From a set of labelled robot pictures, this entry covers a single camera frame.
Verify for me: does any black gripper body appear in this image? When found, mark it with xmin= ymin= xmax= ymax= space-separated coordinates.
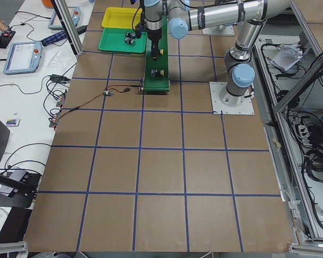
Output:
xmin=148 ymin=28 xmax=162 ymax=47

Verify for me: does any green push button switch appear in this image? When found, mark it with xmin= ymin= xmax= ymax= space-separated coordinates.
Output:
xmin=124 ymin=38 xmax=136 ymax=46

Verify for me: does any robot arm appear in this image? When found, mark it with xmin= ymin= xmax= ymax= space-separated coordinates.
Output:
xmin=168 ymin=1 xmax=291 ymax=70
xmin=143 ymin=0 xmax=168 ymax=61

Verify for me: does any green conveyor belt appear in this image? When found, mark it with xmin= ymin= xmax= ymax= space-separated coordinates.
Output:
xmin=141 ymin=16 xmax=170 ymax=92

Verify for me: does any yellow plastic tray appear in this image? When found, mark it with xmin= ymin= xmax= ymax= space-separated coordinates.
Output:
xmin=101 ymin=7 xmax=142 ymax=29

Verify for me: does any green plastic tray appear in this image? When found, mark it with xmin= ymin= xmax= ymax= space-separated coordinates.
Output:
xmin=98 ymin=28 xmax=148 ymax=54

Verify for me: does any small motor controller board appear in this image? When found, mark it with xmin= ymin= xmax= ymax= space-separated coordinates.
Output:
xmin=103 ymin=90 xmax=114 ymax=96

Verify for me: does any blue teach pendant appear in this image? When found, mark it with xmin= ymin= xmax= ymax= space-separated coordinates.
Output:
xmin=3 ymin=41 xmax=43 ymax=75

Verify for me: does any red black power cable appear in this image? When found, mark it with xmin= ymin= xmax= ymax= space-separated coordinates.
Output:
xmin=56 ymin=84 xmax=141 ymax=119

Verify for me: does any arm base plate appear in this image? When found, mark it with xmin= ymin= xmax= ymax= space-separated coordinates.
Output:
xmin=202 ymin=25 xmax=235 ymax=37
xmin=209 ymin=82 xmax=255 ymax=116

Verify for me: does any aluminium frame post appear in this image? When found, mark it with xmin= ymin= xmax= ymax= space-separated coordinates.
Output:
xmin=51 ymin=0 xmax=83 ymax=56

